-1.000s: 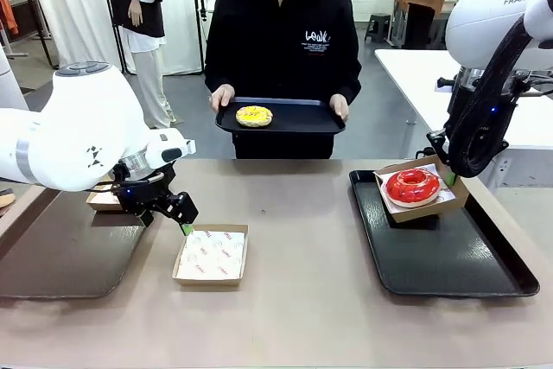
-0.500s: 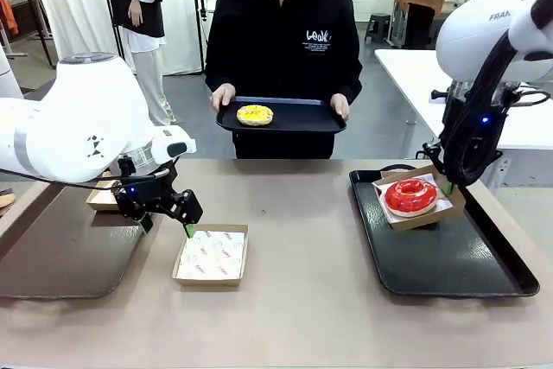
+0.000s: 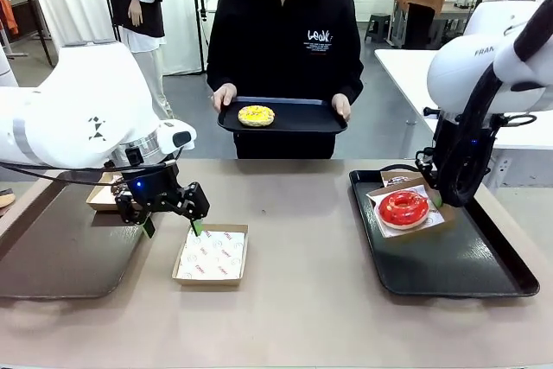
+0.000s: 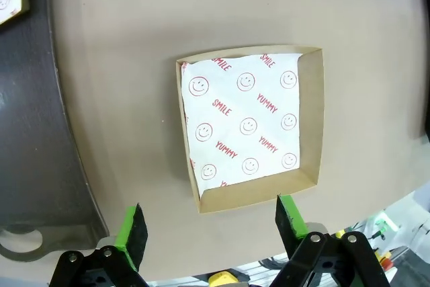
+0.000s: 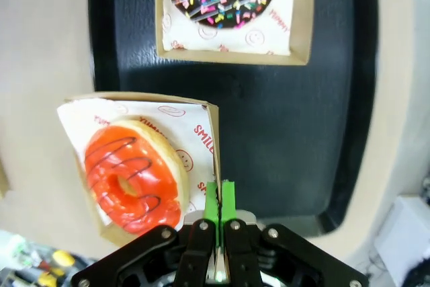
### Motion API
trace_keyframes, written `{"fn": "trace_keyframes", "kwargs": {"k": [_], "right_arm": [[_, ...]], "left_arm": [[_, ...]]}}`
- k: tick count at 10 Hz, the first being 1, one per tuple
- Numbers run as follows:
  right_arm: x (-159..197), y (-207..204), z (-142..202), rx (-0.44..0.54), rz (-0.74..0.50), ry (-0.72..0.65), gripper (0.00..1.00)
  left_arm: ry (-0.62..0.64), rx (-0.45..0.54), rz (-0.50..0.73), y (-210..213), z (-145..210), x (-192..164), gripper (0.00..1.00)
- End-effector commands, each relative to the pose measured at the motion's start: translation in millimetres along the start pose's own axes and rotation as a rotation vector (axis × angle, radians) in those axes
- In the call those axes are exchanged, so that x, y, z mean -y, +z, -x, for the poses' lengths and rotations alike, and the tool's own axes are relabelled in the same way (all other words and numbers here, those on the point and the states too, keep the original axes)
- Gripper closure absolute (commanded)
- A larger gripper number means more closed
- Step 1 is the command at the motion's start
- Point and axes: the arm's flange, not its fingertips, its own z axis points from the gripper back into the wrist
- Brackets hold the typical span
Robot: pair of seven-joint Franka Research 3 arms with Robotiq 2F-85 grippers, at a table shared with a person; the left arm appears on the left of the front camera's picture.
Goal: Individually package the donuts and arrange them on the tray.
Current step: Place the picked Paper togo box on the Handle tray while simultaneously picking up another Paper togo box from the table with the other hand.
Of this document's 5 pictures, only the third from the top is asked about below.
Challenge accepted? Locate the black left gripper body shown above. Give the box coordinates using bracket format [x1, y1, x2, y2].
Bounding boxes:
[121, 162, 192, 213]

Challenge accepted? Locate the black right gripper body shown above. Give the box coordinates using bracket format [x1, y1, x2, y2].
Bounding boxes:
[430, 114, 496, 194]

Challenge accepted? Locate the brown paper food box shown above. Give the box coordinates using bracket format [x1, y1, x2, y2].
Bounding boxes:
[172, 223, 250, 288]
[86, 171, 131, 213]
[365, 176, 459, 239]
[379, 169, 428, 191]

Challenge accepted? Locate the red glazed donut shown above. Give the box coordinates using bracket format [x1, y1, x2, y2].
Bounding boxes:
[377, 190, 431, 229]

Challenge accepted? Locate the yellow sprinkled donut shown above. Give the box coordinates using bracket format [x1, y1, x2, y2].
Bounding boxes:
[237, 105, 277, 130]

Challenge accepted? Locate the black serving tray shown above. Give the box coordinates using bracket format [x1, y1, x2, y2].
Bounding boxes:
[216, 96, 349, 135]

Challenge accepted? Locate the person's right forearm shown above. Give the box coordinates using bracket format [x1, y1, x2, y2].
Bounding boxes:
[206, 51, 239, 96]

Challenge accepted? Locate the person's left forearm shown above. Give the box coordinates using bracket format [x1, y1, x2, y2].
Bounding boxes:
[330, 53, 365, 100]

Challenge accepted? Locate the black rectangular tray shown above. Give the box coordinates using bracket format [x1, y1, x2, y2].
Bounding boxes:
[348, 169, 541, 299]

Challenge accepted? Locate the dark rectangular tray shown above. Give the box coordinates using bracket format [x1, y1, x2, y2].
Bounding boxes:
[0, 169, 170, 301]

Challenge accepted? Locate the person's left hand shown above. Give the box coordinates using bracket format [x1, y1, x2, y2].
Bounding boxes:
[331, 92, 353, 124]

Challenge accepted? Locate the person's right hand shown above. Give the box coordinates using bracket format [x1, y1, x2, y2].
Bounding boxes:
[213, 82, 239, 114]

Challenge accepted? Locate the large white table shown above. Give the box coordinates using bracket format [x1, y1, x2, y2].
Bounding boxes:
[373, 48, 553, 152]

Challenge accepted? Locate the grey plastic stool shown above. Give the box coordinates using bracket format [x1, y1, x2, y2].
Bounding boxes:
[364, 13, 392, 44]

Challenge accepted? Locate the black light stand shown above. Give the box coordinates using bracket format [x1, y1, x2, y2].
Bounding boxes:
[188, 0, 209, 75]

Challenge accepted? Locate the person in black clothes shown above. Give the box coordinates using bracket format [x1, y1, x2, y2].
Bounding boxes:
[206, 0, 365, 161]

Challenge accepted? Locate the white backdrop curtain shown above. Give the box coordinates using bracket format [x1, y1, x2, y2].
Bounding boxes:
[24, 0, 218, 77]

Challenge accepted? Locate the orange hanging garment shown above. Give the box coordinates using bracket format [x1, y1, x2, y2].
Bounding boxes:
[0, 0, 21, 38]

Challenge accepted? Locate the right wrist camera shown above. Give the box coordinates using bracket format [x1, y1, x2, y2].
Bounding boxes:
[414, 149, 437, 172]

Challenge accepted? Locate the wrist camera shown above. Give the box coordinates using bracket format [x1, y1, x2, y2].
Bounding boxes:
[124, 147, 145, 168]
[414, 149, 437, 172]

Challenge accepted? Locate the black cable sleeve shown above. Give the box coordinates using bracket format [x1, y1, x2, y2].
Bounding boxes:
[439, 0, 553, 209]

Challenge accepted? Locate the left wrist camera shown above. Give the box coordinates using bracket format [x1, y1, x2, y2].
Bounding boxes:
[124, 147, 145, 168]

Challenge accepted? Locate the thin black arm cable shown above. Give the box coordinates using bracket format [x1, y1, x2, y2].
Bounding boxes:
[0, 158, 181, 183]

